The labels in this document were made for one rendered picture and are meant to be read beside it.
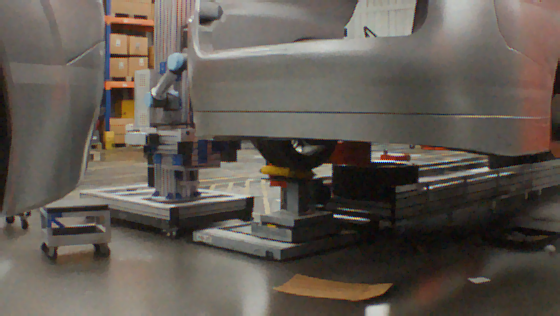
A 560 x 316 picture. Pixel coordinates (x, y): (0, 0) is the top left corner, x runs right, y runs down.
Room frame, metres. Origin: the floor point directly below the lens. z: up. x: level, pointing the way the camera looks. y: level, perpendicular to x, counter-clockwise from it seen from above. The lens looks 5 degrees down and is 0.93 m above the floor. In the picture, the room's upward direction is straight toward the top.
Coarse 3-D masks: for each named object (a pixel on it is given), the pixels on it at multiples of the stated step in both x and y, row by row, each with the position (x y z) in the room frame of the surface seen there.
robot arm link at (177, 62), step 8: (176, 56) 4.47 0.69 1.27; (184, 56) 4.50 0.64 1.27; (168, 64) 4.51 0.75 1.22; (176, 64) 4.46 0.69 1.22; (184, 64) 4.49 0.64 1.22; (168, 72) 4.57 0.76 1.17; (176, 72) 4.52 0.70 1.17; (168, 80) 4.60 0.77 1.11; (160, 88) 4.66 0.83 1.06; (168, 88) 4.66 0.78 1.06; (152, 96) 4.71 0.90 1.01; (160, 96) 4.70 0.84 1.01; (152, 104) 4.72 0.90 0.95; (160, 104) 4.76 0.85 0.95
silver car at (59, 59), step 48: (0, 0) 1.08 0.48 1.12; (48, 0) 1.19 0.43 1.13; (96, 0) 1.39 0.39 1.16; (0, 48) 1.08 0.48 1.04; (48, 48) 1.19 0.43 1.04; (96, 48) 1.39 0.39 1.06; (0, 96) 1.13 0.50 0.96; (48, 96) 1.19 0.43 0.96; (96, 96) 1.41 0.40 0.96; (0, 144) 1.16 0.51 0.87; (48, 144) 1.21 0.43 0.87; (0, 192) 1.15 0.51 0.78; (48, 192) 1.22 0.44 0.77
